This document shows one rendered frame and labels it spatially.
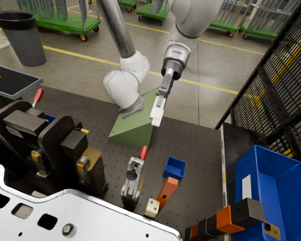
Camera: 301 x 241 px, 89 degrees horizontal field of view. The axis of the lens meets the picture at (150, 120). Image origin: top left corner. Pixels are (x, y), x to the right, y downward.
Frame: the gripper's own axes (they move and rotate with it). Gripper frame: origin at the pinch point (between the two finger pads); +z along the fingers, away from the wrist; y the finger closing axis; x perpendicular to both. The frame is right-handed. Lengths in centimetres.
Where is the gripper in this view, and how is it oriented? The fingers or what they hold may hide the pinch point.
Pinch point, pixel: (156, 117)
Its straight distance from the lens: 51.9
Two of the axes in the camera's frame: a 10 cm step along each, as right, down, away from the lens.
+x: 9.5, 3.0, -1.1
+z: -3.1, 9.3, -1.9
